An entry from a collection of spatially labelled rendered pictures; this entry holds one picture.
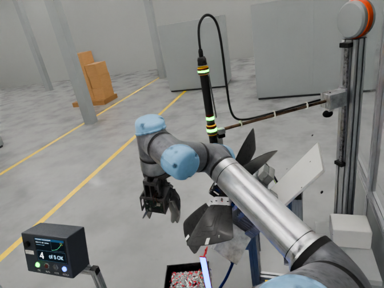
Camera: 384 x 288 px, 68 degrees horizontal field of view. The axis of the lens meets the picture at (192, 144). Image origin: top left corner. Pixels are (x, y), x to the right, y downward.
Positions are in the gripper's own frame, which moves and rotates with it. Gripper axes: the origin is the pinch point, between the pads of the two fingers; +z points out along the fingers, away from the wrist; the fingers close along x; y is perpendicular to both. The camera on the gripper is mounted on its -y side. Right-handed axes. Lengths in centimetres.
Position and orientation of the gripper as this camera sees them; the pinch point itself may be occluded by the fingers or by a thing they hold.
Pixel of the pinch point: (163, 216)
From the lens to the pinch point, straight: 93.2
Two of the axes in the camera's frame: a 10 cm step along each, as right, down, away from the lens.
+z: 0.3, 8.5, 5.3
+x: 9.7, 0.9, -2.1
